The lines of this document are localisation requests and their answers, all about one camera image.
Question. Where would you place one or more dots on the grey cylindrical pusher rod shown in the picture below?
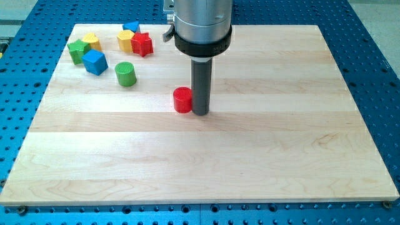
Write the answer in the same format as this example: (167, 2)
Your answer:
(201, 76)

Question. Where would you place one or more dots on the red cylinder block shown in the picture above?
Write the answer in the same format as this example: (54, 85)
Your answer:
(182, 99)

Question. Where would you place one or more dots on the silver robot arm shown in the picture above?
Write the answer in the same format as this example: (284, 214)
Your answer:
(201, 29)

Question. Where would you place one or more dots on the red star block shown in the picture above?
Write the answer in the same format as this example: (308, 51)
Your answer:
(142, 44)

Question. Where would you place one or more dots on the green cylinder block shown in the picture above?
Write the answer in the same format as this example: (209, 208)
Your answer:
(125, 74)

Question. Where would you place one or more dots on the blue triangle block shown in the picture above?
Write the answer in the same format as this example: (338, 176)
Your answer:
(132, 26)

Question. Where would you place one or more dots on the yellow hexagon block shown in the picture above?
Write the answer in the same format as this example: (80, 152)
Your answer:
(124, 40)

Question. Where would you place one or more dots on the light wooden board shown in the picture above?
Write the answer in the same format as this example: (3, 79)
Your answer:
(282, 127)

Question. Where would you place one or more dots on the blue cube block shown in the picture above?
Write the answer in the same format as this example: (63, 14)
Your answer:
(95, 62)

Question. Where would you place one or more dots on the yellow heart block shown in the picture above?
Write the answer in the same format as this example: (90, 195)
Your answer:
(93, 41)

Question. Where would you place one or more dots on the green star block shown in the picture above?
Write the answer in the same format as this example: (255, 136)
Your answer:
(77, 50)

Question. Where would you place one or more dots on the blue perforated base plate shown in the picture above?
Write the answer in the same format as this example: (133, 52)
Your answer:
(45, 26)

